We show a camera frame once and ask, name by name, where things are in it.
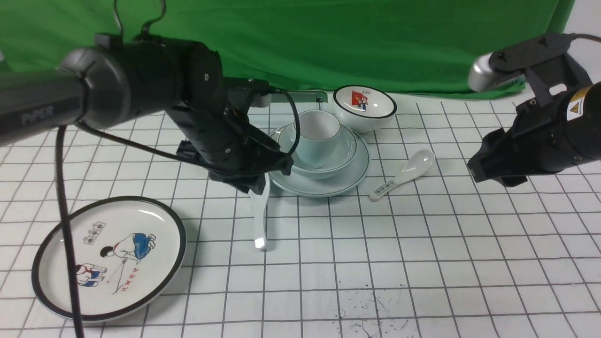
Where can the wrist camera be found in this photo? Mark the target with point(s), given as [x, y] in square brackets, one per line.
[543, 61]
[245, 93]

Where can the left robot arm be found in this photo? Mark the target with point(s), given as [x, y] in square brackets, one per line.
[98, 87]

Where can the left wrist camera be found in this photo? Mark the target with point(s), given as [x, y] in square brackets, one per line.
[245, 93]

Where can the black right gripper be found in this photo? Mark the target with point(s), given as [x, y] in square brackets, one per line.
[543, 140]

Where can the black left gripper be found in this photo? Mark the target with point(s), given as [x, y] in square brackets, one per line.
[221, 138]

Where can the pale green plain cup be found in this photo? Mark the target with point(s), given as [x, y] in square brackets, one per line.
[319, 134]

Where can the white spoon with characters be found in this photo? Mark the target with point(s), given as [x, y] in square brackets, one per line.
[416, 166]

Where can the green backdrop cloth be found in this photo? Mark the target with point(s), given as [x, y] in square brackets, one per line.
[418, 46]

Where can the plain white ceramic spoon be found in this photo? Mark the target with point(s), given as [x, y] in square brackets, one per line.
[260, 203]

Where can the black-rimmed illustrated plate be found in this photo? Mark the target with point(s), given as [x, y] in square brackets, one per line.
[127, 251]

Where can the pale green bowl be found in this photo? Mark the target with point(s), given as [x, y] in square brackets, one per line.
[338, 160]

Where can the black-rimmed illustrated bowl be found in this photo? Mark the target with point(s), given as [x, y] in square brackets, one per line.
[362, 108]

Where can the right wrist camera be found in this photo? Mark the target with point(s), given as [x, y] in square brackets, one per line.
[543, 61]

